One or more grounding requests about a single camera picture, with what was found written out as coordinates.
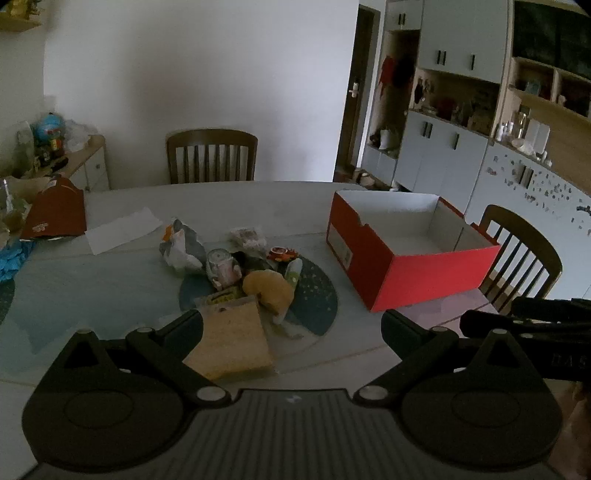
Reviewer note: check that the yellow black small packet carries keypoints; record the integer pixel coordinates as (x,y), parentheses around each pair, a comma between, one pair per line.
(222,298)

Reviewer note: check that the small red toy car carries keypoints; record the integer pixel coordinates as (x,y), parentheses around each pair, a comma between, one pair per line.
(282,254)

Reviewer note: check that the white bag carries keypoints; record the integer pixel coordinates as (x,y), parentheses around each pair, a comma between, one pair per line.
(389,139)

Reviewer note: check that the yellow plush toy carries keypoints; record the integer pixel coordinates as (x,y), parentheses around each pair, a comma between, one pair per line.
(270,288)

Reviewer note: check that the dark round placemat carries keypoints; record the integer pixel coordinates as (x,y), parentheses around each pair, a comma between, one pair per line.
(318,295)

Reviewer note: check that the dark wooden slatted chair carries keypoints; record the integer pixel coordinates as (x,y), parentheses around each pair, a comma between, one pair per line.
(521,258)
(211,154)

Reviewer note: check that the pale blue two-door cabinet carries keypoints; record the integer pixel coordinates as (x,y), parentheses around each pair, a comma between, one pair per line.
(438,157)

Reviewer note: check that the red hanging clothes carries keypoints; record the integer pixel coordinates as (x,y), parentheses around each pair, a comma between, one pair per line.
(390,74)

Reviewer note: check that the green white small bottle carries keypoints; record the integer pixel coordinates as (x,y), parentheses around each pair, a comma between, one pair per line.
(293,274)

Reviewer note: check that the red cardboard shoe box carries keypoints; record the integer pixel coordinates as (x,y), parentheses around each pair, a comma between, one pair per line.
(415,281)

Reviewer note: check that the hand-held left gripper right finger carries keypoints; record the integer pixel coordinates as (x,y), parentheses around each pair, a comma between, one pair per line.
(392,323)

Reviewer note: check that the pale blue upper cabinet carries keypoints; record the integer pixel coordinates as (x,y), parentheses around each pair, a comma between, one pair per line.
(461,41)

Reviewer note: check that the clear plastic bag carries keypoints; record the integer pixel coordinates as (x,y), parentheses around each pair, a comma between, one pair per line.
(77,134)

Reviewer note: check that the white wooden sideboard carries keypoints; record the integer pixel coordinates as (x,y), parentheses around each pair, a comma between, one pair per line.
(92,168)

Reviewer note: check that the blue globe toy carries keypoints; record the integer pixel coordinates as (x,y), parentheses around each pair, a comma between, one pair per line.
(48,134)

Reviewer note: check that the white paper sheet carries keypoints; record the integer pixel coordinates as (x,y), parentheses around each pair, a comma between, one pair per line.
(122,228)

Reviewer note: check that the clear plastic packet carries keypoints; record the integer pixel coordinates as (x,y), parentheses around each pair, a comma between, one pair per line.
(247,237)

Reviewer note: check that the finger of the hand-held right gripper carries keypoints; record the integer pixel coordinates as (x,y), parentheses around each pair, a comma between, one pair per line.
(549,308)
(489,323)

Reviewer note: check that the dark brown door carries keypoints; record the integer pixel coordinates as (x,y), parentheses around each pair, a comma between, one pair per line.
(354,138)

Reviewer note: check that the stickered pale blue cabinet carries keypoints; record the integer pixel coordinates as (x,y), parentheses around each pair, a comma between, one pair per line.
(531,194)

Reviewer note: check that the wooden wall shelf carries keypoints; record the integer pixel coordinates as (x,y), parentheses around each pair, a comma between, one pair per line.
(18,18)

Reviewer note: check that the cotton swab packet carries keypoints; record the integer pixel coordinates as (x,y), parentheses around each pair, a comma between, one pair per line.
(231,341)

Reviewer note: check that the blue cloth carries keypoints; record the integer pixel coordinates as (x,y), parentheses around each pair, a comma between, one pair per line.
(14,261)

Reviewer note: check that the grey white orange plush toy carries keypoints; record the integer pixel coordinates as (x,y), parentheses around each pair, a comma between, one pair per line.
(182,247)

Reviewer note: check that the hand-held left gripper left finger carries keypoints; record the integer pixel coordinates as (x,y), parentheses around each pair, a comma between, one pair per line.
(193,323)

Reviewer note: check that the white big-eyed plush doll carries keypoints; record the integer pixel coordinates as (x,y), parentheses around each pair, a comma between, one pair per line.
(222,268)

